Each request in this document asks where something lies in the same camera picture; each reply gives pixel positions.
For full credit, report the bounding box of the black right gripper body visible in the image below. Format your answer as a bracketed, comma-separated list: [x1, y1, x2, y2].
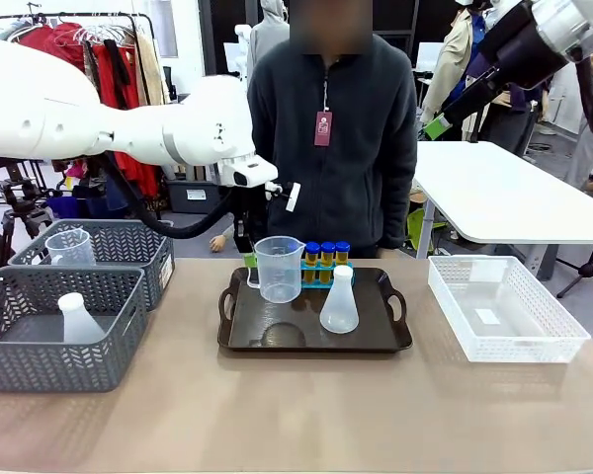
[478, 2, 569, 90]

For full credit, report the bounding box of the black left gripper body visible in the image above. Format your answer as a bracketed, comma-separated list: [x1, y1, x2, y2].
[231, 186, 271, 239]

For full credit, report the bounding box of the clear plastic measuring beaker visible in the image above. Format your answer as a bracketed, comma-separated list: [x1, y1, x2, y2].
[44, 228, 97, 267]
[246, 235, 306, 304]

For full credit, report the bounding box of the white plastic conical flask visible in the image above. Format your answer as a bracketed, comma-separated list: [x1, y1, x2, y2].
[57, 291, 106, 345]
[319, 265, 361, 335]

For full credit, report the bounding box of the person left forearm dark sleeve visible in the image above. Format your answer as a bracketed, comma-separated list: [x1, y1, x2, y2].
[374, 142, 420, 252]

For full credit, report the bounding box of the mannequin in beige coat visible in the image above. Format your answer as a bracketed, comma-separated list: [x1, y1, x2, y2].
[421, 0, 493, 142]

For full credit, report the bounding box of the mannequin in dark purple clothes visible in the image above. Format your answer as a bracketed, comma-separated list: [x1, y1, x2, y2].
[476, 48, 548, 155]

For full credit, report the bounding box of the grey storage box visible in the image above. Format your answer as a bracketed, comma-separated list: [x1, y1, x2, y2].
[166, 179, 224, 215]

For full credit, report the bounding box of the person in dark fleece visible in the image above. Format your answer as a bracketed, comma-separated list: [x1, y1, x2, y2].
[246, 0, 420, 261]

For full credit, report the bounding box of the teal test tube rack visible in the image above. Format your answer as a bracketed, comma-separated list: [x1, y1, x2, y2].
[299, 259, 356, 290]

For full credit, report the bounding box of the white background table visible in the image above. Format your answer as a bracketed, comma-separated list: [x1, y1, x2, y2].
[412, 140, 593, 282]

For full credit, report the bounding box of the dark plastic serving tray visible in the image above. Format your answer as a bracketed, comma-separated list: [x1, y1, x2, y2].
[216, 266, 414, 353]

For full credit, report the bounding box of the maroon hanging name tag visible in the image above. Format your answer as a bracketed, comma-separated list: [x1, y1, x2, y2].
[313, 110, 334, 148]

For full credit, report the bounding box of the grey basket holding beakers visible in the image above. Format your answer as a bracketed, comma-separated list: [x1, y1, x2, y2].
[8, 218, 176, 312]

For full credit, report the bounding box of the green chair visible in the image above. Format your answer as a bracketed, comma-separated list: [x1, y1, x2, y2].
[406, 206, 449, 252]

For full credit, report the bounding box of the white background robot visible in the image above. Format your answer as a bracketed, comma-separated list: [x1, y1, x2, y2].
[233, 23, 254, 76]

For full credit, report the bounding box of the mannequin in grey hoodie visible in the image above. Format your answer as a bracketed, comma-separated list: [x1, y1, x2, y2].
[246, 0, 292, 93]

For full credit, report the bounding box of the beige hanging garment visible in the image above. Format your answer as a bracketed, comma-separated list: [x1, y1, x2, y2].
[133, 30, 172, 108]

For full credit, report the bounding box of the clothes rack with garments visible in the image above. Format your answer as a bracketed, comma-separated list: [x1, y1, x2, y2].
[17, 22, 163, 198]

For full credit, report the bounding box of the black floor stand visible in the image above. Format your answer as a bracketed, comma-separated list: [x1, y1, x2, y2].
[555, 147, 593, 299]

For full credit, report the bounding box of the grey basket holding flasks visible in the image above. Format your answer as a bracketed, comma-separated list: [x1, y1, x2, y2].
[0, 265, 148, 394]

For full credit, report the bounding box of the black metal clothes rack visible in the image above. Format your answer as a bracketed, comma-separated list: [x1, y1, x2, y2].
[0, 2, 158, 40]

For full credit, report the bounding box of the white perforated plastic basket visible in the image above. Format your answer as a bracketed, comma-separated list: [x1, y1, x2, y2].
[427, 255, 592, 364]

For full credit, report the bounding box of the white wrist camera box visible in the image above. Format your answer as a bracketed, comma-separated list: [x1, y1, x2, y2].
[230, 158, 280, 190]

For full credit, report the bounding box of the white cable tag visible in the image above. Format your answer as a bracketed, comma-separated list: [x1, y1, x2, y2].
[265, 181, 301, 213]

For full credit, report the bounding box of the black left arm hose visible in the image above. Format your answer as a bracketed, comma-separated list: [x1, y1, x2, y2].
[96, 152, 238, 241]

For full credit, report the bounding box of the black camera tripod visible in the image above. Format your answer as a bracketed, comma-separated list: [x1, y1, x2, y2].
[0, 177, 55, 253]

